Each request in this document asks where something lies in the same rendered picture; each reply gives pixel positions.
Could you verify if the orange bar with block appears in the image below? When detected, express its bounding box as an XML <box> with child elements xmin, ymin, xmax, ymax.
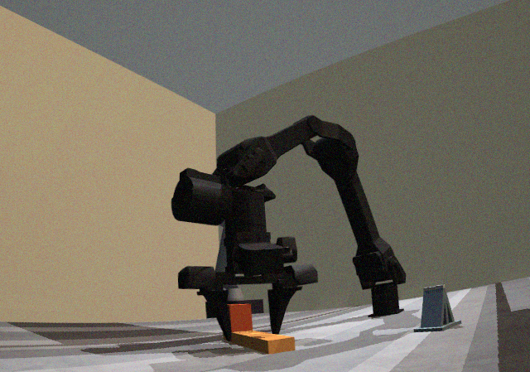
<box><xmin>227</xmin><ymin>304</ymin><xmax>296</xmax><ymax>355</ymax></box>

